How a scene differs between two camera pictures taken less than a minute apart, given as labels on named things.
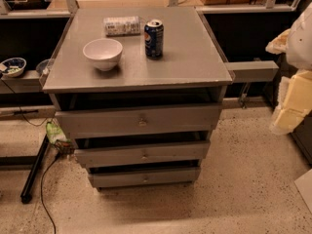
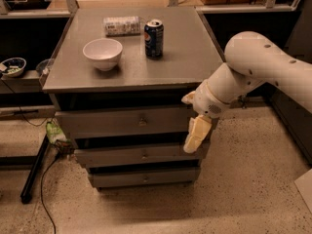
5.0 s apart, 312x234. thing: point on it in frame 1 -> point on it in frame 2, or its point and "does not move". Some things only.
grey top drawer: [95, 122] does not move
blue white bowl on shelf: [13, 66] does not move
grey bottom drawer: [144, 177] does not move
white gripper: [301, 43] -> [207, 101]
